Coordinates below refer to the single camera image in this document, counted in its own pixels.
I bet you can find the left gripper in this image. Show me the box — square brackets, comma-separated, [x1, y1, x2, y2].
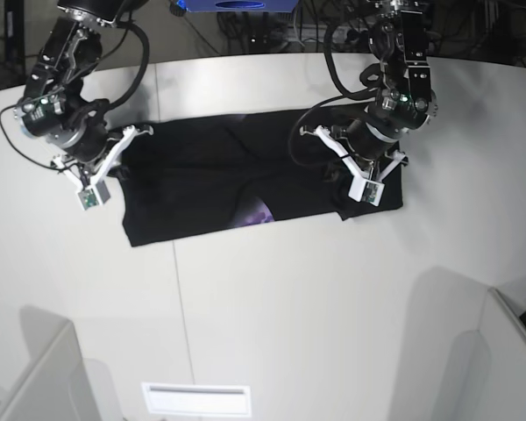
[322, 119, 399, 184]

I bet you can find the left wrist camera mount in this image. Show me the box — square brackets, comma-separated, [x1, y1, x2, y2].
[299, 125, 409, 207]

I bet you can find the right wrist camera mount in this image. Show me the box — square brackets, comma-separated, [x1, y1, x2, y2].
[52, 124, 154, 211]

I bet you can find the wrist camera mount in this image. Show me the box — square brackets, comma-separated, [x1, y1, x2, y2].
[299, 125, 409, 207]
[52, 124, 154, 211]

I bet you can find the white power strip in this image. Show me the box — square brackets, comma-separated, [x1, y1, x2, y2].
[270, 25, 368, 45]

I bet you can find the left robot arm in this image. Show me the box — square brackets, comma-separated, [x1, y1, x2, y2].
[323, 1, 437, 182]

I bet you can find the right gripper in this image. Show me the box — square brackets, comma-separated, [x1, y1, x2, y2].
[52, 120, 130, 179]

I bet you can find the blue box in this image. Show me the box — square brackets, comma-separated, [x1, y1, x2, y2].
[175, 0, 298, 13]

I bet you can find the black T-shirt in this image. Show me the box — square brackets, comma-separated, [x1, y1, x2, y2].
[118, 110, 403, 247]

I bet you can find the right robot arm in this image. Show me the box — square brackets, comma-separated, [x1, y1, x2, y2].
[12, 1, 150, 174]

